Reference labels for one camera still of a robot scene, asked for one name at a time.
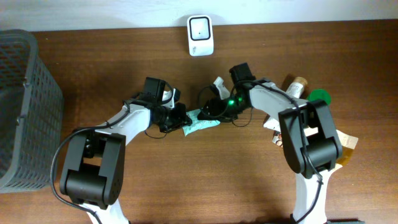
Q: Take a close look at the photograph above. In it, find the teal snack packet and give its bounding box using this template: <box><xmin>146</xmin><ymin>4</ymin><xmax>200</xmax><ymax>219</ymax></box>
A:
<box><xmin>183</xmin><ymin>109</ymin><xmax>220</xmax><ymax>136</ymax></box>

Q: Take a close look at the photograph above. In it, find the white cream tube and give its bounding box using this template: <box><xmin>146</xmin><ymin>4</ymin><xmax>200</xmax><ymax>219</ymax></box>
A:
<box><xmin>263</xmin><ymin>77</ymin><xmax>308</xmax><ymax>132</ymax></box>

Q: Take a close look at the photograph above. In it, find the green lid jar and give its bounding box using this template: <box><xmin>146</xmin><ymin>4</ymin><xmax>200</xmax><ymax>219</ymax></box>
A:
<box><xmin>307</xmin><ymin>89</ymin><xmax>331</xmax><ymax>105</ymax></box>

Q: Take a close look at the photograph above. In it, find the brown grain bag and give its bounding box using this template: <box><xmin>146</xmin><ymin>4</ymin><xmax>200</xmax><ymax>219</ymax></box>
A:
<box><xmin>272</xmin><ymin>130</ymin><xmax>359</xmax><ymax>171</ymax></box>

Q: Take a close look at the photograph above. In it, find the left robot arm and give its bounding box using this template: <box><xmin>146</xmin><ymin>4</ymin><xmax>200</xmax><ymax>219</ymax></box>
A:
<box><xmin>53</xmin><ymin>77</ymin><xmax>192</xmax><ymax>223</ymax></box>

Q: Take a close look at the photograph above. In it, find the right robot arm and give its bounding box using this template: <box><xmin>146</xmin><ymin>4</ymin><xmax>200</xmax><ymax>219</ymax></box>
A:
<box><xmin>198</xmin><ymin>63</ymin><xmax>343</xmax><ymax>223</ymax></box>

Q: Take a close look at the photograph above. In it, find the white barcode scanner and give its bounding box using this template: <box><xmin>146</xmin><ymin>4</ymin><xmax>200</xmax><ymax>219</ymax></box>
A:
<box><xmin>187</xmin><ymin>15</ymin><xmax>214</xmax><ymax>57</ymax></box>

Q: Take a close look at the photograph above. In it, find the grey plastic basket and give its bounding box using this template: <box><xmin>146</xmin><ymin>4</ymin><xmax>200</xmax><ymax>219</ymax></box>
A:
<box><xmin>1</xmin><ymin>29</ymin><xmax>64</xmax><ymax>194</ymax></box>

